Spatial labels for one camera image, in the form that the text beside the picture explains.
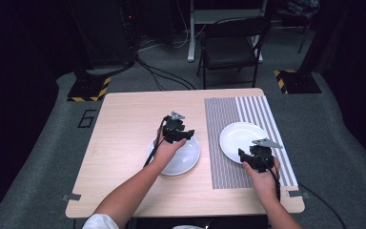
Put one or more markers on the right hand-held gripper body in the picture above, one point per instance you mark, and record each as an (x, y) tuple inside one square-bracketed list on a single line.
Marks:
[(262, 159)]

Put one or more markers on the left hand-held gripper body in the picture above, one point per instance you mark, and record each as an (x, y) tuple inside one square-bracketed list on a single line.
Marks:
[(173, 130)]

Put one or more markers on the white plate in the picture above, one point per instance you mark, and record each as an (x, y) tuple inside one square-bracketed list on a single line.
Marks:
[(187, 156), (235, 138)]

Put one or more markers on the person's left hand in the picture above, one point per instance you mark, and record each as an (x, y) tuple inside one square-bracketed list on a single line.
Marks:
[(165, 152)]

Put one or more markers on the person's right hand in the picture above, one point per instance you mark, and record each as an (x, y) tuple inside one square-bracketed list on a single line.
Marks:
[(265, 186)]

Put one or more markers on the grey striped placemat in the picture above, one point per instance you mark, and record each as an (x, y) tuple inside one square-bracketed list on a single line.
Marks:
[(222, 171)]

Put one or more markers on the grey tape piece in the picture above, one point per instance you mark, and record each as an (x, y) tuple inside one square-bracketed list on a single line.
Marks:
[(297, 193), (72, 197)]

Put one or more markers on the black yellow striped stand base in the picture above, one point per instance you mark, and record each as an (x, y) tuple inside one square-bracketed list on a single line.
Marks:
[(298, 83), (87, 89)]

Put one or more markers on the black folding chair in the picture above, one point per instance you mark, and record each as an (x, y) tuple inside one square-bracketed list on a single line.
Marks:
[(232, 47)]

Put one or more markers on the black cabinet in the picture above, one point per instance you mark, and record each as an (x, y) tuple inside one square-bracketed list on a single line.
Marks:
[(105, 31)]

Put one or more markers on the dark chair with clutter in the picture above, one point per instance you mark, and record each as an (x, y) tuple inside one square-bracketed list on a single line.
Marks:
[(298, 12)]

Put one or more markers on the white desk frame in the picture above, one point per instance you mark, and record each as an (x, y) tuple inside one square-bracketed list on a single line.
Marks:
[(191, 38)]

